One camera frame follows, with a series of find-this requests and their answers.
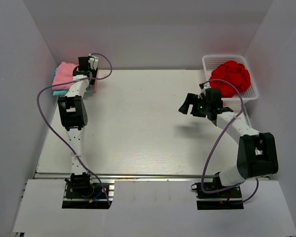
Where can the folded teal t shirt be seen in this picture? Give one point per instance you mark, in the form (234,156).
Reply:
(59,92)

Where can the folded salmon t shirt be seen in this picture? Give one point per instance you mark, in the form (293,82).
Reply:
(92,88)

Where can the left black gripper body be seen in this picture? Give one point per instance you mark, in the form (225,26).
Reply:
(93,72)

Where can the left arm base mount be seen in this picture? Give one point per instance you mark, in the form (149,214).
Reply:
(81,192)

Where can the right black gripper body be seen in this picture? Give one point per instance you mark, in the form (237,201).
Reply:
(200,109)

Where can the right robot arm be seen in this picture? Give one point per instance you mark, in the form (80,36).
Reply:
(256,156)

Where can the pink t shirt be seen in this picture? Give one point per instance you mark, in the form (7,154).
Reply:
(62,76)

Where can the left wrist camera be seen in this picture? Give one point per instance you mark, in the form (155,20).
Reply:
(93,61)

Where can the white plastic basket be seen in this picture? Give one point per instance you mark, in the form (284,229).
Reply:
(211,62)

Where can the red crumpled t shirt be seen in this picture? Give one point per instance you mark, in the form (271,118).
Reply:
(233,73)

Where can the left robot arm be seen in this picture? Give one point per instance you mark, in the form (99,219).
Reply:
(73,113)

